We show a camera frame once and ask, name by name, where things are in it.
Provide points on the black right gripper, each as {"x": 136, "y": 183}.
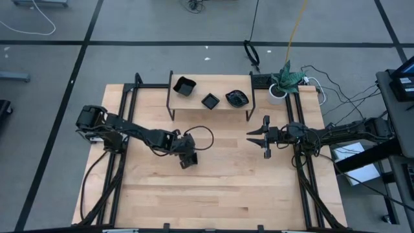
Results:
{"x": 275, "y": 136}

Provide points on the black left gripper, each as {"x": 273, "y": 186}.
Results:
{"x": 186, "y": 145}

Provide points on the black deep square mini plate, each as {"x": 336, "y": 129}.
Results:
{"x": 184, "y": 86}

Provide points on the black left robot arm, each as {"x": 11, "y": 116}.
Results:
{"x": 129, "y": 127}

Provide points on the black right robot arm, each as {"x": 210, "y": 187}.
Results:
{"x": 343, "y": 131}

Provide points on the black leaf-shaped mini plate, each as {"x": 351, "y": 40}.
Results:
{"x": 237, "y": 99}

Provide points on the white plant pot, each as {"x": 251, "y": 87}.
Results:
{"x": 275, "y": 97}

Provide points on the black power strip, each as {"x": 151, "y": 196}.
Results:
{"x": 260, "y": 80}

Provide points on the green snake plant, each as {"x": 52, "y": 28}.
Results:
{"x": 286, "y": 81}

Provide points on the white paper box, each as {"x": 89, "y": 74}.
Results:
{"x": 362, "y": 174}

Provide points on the black support beam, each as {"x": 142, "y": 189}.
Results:
{"x": 368, "y": 155}

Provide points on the grey desk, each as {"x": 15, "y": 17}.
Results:
{"x": 398, "y": 123}

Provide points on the desk monitor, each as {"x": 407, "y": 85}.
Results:
{"x": 402, "y": 85}

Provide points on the grey floor foot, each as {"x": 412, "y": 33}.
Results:
{"x": 14, "y": 77}

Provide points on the black floor object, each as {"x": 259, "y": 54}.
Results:
{"x": 4, "y": 108}

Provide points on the grey cart base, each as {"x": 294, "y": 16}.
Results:
{"x": 39, "y": 2}

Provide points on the wooden shelf with black frame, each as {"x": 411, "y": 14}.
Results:
{"x": 207, "y": 84}

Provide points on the black aluminium rig frame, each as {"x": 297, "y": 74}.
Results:
{"x": 148, "y": 85}

